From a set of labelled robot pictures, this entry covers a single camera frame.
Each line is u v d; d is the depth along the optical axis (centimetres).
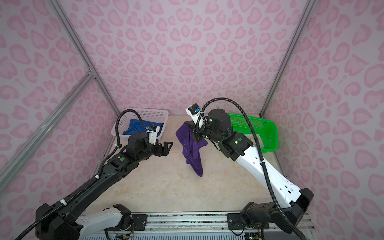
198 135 58
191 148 69
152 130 66
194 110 53
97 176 47
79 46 82
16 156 54
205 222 75
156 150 68
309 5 69
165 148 69
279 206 36
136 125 108
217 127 48
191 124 58
